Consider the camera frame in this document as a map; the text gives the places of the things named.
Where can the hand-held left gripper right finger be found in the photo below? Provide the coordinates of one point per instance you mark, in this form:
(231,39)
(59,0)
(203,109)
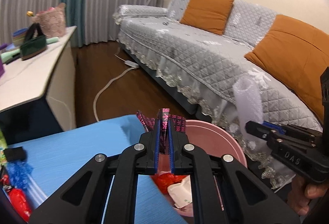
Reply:
(171,154)

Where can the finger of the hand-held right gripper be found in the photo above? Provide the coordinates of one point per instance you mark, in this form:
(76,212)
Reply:
(273,127)
(257,130)

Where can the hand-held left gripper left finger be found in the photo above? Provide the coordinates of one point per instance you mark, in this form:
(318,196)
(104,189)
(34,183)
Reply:
(155,152)

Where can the white foam net tube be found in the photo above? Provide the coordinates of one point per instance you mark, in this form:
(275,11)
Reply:
(248,100)

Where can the dark pink printed wrapper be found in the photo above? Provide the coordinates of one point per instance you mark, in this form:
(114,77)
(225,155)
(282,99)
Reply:
(164,121)

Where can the pink plastic bin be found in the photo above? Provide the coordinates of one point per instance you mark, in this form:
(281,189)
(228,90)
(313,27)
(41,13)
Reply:
(213,136)

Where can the person's right hand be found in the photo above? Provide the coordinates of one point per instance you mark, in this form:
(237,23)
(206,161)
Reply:
(316,192)

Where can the orange cushion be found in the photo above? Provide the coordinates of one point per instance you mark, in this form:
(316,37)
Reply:
(205,13)
(290,57)

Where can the blue mat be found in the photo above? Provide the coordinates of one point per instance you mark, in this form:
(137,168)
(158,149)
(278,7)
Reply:
(77,149)

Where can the grey quilted sofa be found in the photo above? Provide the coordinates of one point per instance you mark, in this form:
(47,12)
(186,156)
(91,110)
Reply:
(205,59)

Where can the blue crinkled plastic wrapper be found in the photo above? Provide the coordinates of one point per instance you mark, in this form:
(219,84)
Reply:
(19,172)

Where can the small black item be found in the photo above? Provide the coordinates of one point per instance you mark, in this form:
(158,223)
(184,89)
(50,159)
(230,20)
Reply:
(15,153)

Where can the white-topped coffee table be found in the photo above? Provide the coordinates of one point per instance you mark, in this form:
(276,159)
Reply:
(30,80)

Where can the red snack packet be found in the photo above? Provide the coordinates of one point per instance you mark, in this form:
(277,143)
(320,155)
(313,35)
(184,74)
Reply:
(19,203)

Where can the small red wrapper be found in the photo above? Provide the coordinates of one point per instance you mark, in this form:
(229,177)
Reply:
(5,181)

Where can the pink fabric basket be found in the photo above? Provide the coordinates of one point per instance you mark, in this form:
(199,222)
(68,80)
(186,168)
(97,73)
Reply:
(52,21)

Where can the stack of coloured bowls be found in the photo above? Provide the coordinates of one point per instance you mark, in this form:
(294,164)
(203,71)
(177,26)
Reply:
(19,36)

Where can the yellow artificial flower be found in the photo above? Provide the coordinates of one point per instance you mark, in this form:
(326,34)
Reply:
(30,14)

